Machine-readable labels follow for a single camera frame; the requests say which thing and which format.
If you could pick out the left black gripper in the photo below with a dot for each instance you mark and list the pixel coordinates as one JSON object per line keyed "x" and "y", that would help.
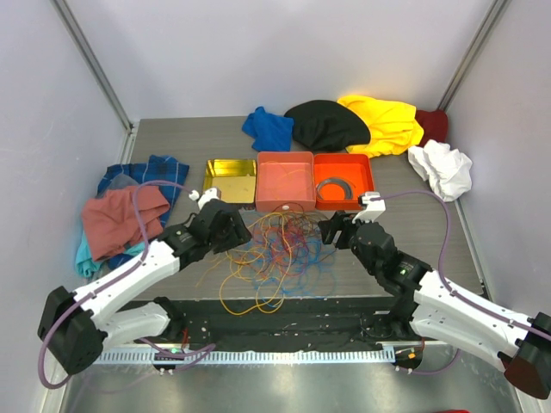
{"x": 238, "y": 234}

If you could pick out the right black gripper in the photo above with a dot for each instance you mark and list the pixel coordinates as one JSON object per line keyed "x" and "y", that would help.
{"x": 340, "y": 220}

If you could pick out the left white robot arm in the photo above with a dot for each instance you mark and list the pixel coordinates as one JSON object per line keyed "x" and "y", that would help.
{"x": 76, "y": 327}

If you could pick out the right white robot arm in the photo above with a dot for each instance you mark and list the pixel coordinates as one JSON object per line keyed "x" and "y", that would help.
{"x": 434, "y": 307}

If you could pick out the orange plastic box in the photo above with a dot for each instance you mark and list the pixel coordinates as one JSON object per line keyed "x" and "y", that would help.
{"x": 339, "y": 180}

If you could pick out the gold metal tin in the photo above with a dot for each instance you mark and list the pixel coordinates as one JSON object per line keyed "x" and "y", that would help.
{"x": 236, "y": 179}

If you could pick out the salmon pink plastic box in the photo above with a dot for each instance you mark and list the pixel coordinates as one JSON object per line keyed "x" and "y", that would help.
{"x": 285, "y": 182}

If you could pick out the blue plaid cloth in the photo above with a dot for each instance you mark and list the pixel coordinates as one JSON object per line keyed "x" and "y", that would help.
{"x": 165, "y": 168}

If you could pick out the black cloth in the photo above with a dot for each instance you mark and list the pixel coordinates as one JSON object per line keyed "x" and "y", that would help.
{"x": 322, "y": 125}

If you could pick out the yellow cloth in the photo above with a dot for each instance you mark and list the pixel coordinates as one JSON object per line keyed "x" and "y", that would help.
{"x": 392, "y": 125}

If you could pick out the salmon red cloth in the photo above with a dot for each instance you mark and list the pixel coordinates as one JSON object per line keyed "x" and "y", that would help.
{"x": 122, "y": 218}

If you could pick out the white cloth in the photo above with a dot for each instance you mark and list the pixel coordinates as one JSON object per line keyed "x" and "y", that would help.
{"x": 446, "y": 170}

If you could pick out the teal cloth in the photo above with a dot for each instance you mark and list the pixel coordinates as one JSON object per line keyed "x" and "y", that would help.
{"x": 86, "y": 267}

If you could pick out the dark red cloth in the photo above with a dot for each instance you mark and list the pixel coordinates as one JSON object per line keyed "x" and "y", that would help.
{"x": 435, "y": 125}

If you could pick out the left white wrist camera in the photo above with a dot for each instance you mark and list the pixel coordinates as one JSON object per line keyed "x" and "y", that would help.
{"x": 209, "y": 199}

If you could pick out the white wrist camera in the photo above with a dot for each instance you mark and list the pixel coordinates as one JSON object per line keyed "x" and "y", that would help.
{"x": 209, "y": 199}
{"x": 373, "y": 206}

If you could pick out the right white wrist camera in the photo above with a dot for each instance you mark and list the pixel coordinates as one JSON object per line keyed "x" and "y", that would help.
{"x": 373, "y": 206}

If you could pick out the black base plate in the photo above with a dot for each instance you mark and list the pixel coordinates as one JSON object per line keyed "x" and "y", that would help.
{"x": 340, "y": 324}

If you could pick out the white slotted cable duct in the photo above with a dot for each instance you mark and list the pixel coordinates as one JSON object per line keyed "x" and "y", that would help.
{"x": 147, "y": 355}

